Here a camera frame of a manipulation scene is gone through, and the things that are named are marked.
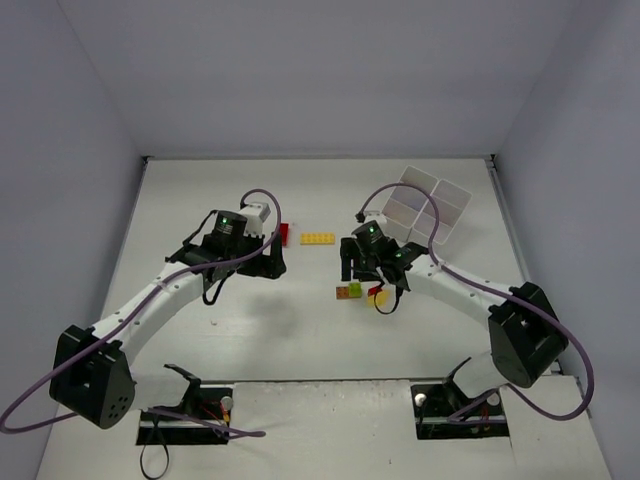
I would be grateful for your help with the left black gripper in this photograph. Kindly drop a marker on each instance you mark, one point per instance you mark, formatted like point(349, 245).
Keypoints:
point(270, 262)

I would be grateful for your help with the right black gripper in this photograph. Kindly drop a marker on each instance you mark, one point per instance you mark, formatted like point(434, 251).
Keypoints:
point(351, 257)

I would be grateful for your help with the green lego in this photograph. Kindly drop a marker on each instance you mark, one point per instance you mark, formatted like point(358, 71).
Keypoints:
point(355, 290)

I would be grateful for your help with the brown lego plate with green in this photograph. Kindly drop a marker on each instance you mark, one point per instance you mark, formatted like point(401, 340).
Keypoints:
point(342, 292)

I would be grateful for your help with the yellow long lego plate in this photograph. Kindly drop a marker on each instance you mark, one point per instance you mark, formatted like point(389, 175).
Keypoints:
point(317, 238)

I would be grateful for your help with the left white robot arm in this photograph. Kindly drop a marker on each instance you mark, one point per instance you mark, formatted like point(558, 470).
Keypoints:
point(97, 381)

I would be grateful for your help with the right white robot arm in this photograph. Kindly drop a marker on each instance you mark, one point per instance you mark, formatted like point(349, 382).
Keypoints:
point(523, 345)

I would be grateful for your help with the yellow half-round lego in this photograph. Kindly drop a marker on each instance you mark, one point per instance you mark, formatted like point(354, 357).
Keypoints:
point(380, 299)

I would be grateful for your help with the left white container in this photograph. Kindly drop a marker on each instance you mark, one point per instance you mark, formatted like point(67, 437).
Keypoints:
point(404, 205)

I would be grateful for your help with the white container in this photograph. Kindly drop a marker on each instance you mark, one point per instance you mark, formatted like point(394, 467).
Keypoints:
point(451, 201)
point(404, 205)

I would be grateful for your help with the right white container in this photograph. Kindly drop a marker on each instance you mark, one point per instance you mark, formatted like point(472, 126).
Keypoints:
point(451, 201)

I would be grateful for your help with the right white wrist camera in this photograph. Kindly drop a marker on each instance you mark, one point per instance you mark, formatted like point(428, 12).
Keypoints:
point(365, 216)

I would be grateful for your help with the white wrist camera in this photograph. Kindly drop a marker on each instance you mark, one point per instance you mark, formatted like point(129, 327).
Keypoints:
point(365, 216)
point(256, 214)

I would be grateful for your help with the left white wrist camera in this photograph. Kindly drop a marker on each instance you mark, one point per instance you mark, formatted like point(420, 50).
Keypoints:
point(256, 214)

